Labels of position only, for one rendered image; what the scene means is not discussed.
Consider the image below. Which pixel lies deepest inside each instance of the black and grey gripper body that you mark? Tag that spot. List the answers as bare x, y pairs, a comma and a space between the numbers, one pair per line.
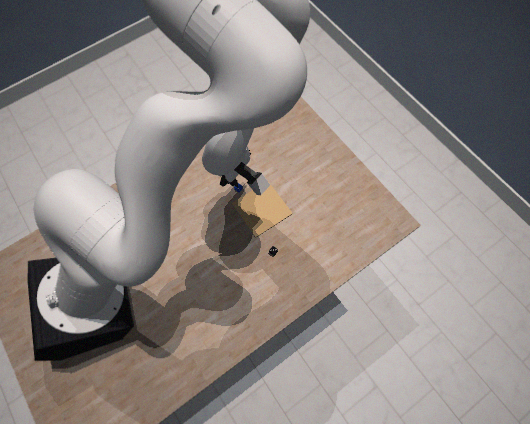
233, 174

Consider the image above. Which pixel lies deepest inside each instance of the tan flat mat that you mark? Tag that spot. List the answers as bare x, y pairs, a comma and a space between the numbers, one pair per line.
261, 213

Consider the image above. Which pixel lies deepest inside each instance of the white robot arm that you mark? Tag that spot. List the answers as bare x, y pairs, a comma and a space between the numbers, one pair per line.
257, 70

